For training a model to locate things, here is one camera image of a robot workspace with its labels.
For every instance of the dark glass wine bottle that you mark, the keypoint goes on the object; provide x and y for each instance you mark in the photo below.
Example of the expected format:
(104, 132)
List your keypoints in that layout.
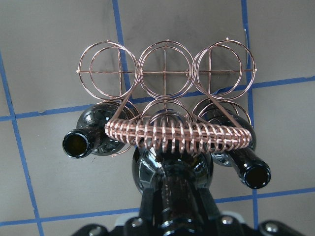
(177, 177)

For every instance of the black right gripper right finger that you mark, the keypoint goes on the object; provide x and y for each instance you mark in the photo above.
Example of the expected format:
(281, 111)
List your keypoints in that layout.
(207, 205)

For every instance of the copper wire wine basket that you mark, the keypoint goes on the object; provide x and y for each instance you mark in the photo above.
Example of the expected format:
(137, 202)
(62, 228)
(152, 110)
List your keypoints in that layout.
(163, 104)

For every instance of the dark wine bottle right slot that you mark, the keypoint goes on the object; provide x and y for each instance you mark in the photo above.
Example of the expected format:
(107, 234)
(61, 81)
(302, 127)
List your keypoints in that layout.
(251, 170)

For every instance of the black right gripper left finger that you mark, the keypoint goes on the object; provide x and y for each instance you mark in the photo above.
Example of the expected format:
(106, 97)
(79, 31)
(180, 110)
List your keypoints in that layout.
(149, 203)

